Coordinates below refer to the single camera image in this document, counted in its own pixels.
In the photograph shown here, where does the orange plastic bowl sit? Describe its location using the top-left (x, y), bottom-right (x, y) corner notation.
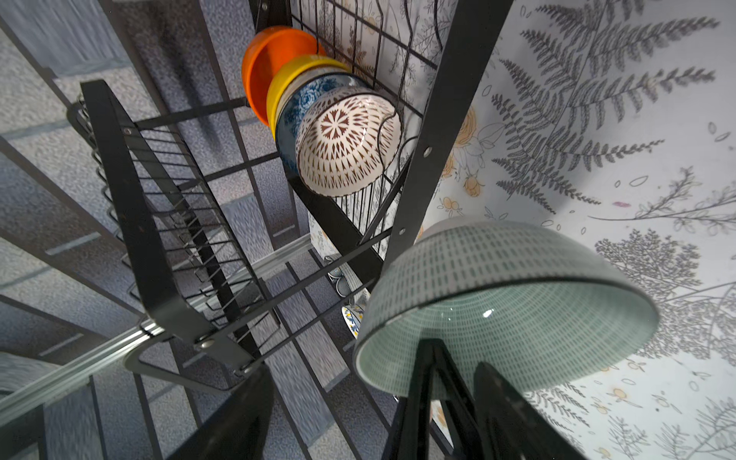
top-left (241, 26), bottom-right (327, 126)

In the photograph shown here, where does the blue floral ceramic bowl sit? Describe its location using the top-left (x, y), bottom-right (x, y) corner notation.
top-left (274, 66), bottom-right (369, 178)

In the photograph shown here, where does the pale green ceramic bowl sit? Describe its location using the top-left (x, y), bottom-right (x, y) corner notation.
top-left (354, 218), bottom-right (660, 397)

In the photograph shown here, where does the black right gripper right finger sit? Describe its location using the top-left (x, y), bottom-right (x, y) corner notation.
top-left (473, 362), bottom-right (584, 460)

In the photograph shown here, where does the dark grey-blue ceramic bowl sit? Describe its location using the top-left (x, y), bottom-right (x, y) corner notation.
top-left (327, 264), bottom-right (370, 308)

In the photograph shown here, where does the yellow plastic bowl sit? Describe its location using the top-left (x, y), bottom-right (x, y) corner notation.
top-left (266, 55), bottom-right (348, 137)

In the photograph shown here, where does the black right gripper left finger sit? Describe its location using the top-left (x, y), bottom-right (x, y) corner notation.
top-left (170, 366), bottom-right (275, 459)

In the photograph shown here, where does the floral patterned table mat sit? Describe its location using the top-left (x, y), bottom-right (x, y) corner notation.
top-left (309, 0), bottom-right (736, 460)

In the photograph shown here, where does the white lattice pattern bowl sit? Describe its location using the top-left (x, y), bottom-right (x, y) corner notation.
top-left (295, 86), bottom-right (403, 197)

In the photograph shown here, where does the black wire dish rack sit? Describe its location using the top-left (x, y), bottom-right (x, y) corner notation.
top-left (65, 0), bottom-right (516, 460)

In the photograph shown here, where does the blue yellow patterned bowl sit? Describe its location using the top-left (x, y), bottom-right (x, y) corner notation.
top-left (341, 305), bottom-right (364, 337)

